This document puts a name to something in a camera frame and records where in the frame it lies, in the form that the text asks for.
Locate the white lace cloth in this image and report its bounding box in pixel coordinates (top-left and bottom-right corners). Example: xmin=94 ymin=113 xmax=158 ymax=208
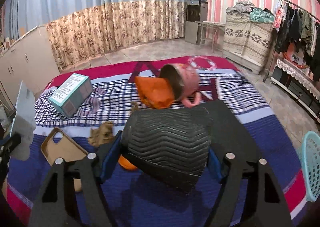
xmin=276 ymin=58 xmax=320 ymax=98

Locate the grey water dispenser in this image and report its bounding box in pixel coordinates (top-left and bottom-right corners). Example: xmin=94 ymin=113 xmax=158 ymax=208
xmin=185 ymin=0 xmax=208 ymax=45

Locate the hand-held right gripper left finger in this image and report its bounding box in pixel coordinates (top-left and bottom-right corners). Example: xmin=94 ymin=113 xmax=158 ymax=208
xmin=29 ymin=131 xmax=123 ymax=227

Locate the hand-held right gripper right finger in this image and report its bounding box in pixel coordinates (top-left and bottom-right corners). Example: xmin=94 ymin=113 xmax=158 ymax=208
xmin=204 ymin=149 xmax=293 ymax=227

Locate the pink mug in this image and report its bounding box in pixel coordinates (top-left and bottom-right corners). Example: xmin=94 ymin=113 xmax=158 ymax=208
xmin=160 ymin=63 xmax=202 ymax=108

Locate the pink hanging packet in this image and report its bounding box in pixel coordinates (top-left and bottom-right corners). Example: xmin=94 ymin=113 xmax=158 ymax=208
xmin=272 ymin=5 xmax=287 ymax=33

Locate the row of hanging clothes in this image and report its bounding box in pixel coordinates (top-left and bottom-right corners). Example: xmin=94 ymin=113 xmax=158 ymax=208
xmin=272 ymin=2 xmax=320 ymax=81

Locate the red decorative ornament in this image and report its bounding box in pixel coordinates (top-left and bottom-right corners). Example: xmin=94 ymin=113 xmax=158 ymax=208
xmin=282 ymin=50 xmax=310 ymax=69

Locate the teal cardboard box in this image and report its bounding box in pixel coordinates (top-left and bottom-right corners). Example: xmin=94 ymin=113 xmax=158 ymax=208
xmin=48 ymin=73 xmax=93 ymax=118

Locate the orange fruit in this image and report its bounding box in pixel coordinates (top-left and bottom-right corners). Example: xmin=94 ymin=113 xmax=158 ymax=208
xmin=118 ymin=155 xmax=138 ymax=170

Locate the teal patterned garment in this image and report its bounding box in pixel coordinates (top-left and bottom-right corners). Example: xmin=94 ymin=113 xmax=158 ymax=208
xmin=250 ymin=7 xmax=275 ymax=24

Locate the pile of grey clothes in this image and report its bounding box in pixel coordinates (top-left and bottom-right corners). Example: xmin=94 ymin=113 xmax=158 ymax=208
xmin=226 ymin=0 xmax=255 ymax=15

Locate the orange snack bag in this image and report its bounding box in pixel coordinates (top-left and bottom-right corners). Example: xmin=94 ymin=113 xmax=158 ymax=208
xmin=134 ymin=76 xmax=175 ymax=110

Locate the light blue plastic basket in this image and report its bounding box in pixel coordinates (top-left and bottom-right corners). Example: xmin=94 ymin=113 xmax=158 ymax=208
xmin=300 ymin=131 xmax=320 ymax=202

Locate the patterned cloth covered wardrobe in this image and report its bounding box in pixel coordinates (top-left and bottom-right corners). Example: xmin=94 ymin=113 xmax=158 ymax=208
xmin=222 ymin=12 xmax=275 ymax=75

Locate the grey cloth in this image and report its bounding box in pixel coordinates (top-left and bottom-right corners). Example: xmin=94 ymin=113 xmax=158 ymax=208
xmin=11 ymin=81 xmax=37 ymax=161

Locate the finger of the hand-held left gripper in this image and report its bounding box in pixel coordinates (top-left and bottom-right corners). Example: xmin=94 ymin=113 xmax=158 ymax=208
xmin=0 ymin=133 xmax=22 ymax=165

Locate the brown phone case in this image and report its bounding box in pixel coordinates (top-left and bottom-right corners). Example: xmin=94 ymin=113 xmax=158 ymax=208
xmin=40 ymin=127 xmax=89 ymax=166

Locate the blue floral curtain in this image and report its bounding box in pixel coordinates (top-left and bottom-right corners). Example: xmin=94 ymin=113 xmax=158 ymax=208
xmin=0 ymin=0 xmax=192 ymax=70

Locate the small metal side table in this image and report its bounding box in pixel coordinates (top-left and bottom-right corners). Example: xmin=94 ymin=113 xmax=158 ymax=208
xmin=195 ymin=20 xmax=225 ymax=53

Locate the low glass door cabinet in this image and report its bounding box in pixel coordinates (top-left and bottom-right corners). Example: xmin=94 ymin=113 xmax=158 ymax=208
xmin=271 ymin=58 xmax=320 ymax=122

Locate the metal clothes rack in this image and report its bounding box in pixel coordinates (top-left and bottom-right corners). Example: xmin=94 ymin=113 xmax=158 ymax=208
xmin=265 ymin=0 xmax=320 ymax=80

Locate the white cabinet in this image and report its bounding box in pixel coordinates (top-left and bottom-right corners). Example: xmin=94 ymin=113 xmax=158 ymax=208
xmin=0 ymin=25 xmax=60 ymax=110

